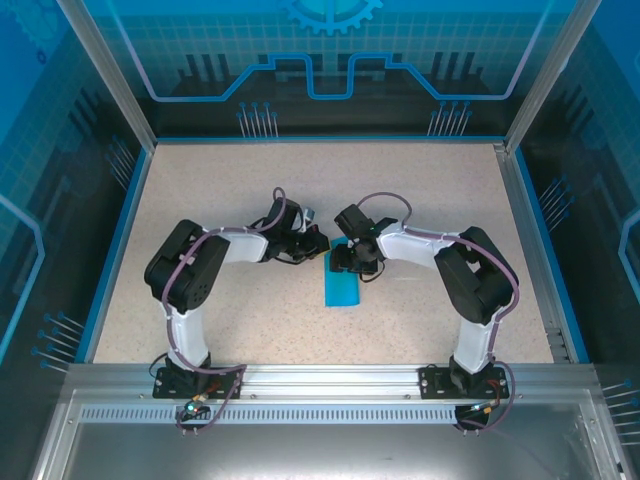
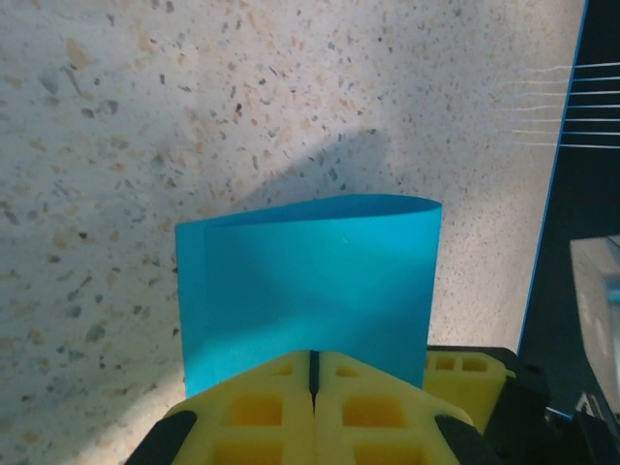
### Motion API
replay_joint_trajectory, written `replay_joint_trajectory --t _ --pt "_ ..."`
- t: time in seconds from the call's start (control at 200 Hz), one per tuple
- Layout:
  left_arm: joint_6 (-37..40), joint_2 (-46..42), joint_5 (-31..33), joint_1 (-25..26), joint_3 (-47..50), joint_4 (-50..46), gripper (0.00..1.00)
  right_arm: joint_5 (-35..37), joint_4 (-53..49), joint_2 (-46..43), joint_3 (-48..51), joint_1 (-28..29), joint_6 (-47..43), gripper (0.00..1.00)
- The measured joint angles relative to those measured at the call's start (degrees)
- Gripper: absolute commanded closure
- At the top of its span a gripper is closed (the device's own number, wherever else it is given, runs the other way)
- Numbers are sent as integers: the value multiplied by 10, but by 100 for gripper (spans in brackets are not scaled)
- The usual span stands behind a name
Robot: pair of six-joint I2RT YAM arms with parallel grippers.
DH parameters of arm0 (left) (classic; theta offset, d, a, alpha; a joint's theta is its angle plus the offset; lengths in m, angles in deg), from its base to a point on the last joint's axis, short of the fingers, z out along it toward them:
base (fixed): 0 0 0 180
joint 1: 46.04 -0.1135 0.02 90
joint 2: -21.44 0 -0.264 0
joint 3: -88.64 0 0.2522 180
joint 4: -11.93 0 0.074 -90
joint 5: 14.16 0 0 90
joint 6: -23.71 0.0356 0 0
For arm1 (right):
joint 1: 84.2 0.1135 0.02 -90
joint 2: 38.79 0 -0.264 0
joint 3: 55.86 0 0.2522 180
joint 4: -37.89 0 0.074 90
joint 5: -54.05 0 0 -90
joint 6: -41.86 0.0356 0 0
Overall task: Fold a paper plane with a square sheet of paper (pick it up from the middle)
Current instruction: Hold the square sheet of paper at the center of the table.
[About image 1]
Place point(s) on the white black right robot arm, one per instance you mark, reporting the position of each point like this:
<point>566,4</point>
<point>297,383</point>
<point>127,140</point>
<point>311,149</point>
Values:
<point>475,345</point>

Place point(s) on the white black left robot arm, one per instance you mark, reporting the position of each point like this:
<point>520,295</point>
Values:
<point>187,345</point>

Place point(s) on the grey metal sheet tray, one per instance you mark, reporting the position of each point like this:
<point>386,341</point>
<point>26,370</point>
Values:
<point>320,450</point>

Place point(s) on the blue table edge strip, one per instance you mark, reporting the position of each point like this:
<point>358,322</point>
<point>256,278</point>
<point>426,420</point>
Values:
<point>550,255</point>
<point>119,255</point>

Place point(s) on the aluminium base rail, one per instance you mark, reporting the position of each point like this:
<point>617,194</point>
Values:
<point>330,380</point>

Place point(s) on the aluminium side rail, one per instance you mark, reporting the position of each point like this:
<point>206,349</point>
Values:
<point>530,260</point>

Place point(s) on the aluminium frame post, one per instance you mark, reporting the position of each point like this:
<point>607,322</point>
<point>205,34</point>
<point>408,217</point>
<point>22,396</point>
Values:
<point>550,75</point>
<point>115,85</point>

